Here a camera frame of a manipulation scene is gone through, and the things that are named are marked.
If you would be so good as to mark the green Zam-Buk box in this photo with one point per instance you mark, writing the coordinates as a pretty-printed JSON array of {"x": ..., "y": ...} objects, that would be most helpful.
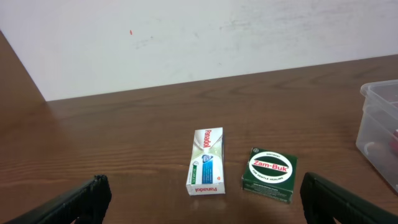
[{"x": 271, "y": 174}]

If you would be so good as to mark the white Panadol box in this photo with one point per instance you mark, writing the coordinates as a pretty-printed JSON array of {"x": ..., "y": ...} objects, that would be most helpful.
[{"x": 206, "y": 168}]

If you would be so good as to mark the clear plastic container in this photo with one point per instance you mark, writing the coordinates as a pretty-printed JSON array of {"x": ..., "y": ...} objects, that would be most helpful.
[{"x": 377, "y": 135}]

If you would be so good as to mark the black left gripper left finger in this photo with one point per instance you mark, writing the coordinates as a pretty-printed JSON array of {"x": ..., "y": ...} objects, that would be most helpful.
[{"x": 86, "y": 204}]

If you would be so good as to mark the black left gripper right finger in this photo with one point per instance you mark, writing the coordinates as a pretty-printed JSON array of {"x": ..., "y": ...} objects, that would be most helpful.
[{"x": 325, "y": 202}]

